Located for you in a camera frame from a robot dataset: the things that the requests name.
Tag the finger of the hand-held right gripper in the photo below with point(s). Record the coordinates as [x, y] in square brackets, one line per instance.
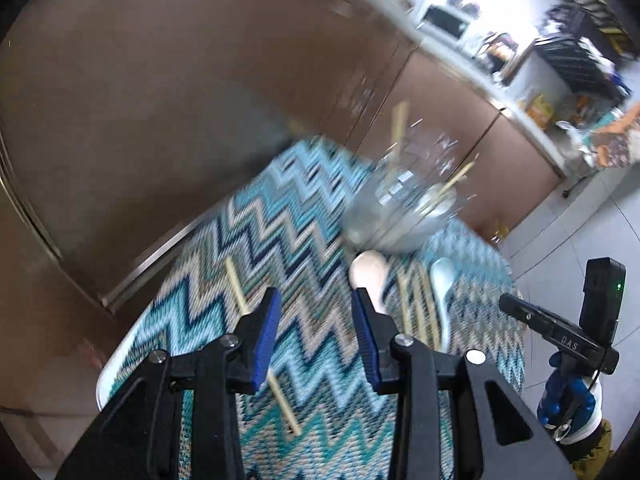
[522, 310]

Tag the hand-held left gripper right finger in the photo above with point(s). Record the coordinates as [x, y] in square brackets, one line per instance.
[364, 345]

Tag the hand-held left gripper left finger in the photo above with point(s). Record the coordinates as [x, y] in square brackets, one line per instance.
[265, 345]

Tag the wooden chopstick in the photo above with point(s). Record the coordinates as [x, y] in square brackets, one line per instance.
[457, 180]
[426, 310]
[235, 285]
[400, 122]
[404, 300]

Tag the white ceramic spoon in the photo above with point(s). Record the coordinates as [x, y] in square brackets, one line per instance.
[367, 272]
[442, 275]

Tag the person's right hand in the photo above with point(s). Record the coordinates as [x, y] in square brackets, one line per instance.
[570, 405]

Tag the zigzag woven table cloth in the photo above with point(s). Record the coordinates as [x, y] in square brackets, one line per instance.
[300, 240]

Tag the patchwork floral apron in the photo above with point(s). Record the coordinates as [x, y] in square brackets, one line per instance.
[617, 147]

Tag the white kitchen countertop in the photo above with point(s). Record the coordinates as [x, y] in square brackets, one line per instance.
[525, 128]

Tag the brown base cabinet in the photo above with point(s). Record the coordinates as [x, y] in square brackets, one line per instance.
[450, 110]
[150, 110]

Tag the black dish rack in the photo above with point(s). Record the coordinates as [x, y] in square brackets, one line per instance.
[580, 45]

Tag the white microwave oven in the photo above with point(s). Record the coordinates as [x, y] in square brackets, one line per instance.
[445, 22]

